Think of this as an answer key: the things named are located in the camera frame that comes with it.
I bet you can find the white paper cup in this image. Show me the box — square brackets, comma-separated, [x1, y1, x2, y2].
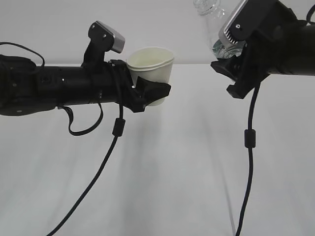
[126, 47, 175, 106]

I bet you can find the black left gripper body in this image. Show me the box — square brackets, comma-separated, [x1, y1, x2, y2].
[81, 61, 145, 113]

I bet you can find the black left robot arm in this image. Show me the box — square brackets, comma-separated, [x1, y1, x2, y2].
[0, 43, 171, 137]

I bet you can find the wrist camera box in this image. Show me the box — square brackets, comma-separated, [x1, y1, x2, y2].
[82, 21, 126, 68]
[218, 0, 276, 48]

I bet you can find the black right camera cable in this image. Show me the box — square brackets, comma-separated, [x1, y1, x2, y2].
[235, 85, 261, 236]

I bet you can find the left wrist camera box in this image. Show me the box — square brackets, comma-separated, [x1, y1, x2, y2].
[82, 21, 126, 68]

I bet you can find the black camera cable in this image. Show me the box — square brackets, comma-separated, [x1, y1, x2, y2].
[235, 85, 261, 236]
[45, 71, 126, 236]

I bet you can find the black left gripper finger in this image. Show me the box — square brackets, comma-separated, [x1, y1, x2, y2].
[135, 76, 171, 107]
[109, 59, 133, 84]

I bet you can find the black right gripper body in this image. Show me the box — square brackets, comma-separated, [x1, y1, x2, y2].
[241, 0, 310, 82]

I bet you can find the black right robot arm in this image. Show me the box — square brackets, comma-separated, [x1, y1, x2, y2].
[211, 0, 315, 99]

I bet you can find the clear green-label water bottle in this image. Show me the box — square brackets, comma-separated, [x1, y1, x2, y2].
[193, 0, 245, 59]

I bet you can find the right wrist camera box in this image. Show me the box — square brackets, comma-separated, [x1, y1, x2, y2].
[218, 0, 276, 48]

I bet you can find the black left camera cable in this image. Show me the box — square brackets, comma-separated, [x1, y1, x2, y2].
[45, 71, 126, 236]

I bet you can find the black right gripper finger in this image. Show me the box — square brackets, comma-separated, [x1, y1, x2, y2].
[226, 73, 261, 99]
[210, 56, 243, 80]

